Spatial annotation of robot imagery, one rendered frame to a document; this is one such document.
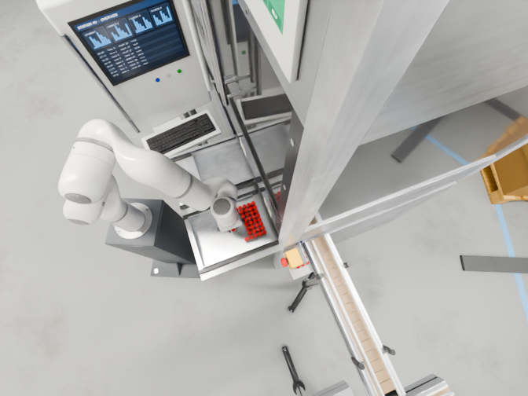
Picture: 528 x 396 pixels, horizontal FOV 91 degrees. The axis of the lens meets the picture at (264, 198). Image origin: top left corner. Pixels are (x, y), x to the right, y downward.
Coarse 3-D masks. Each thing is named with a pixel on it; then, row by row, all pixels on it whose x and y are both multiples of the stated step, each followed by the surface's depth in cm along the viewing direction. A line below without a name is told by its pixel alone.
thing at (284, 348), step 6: (282, 348) 187; (288, 348) 187; (288, 354) 180; (288, 360) 177; (288, 366) 175; (294, 366) 176; (294, 372) 172; (294, 378) 171; (294, 384) 169; (294, 390) 168
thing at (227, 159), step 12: (228, 144) 145; (192, 156) 140; (204, 156) 143; (216, 156) 143; (228, 156) 143; (240, 156) 143; (204, 168) 141; (216, 168) 141; (228, 168) 141; (240, 168) 141; (204, 180) 138; (240, 180) 138
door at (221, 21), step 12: (216, 0) 74; (216, 12) 80; (228, 12) 65; (216, 24) 87; (228, 24) 70; (216, 36) 95; (228, 36) 75; (228, 48) 82; (228, 60) 90; (228, 72) 98; (228, 84) 109; (240, 108) 100; (240, 120) 111
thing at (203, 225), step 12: (240, 204) 133; (192, 216) 128; (204, 216) 131; (240, 216) 131; (192, 228) 129; (204, 228) 129; (216, 228) 129; (240, 228) 129; (204, 240) 127; (216, 240) 127; (228, 240) 127; (240, 240) 127; (264, 240) 127; (204, 252) 125; (216, 252) 125; (228, 252) 125; (240, 252) 122; (204, 264) 123
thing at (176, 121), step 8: (200, 112) 163; (208, 112) 163; (168, 120) 162; (176, 120) 162; (184, 120) 161; (152, 128) 160; (160, 128) 160; (168, 128) 159; (216, 128) 159; (152, 136) 157; (208, 136) 157; (144, 144) 155; (192, 144) 155; (168, 152) 153; (176, 152) 154
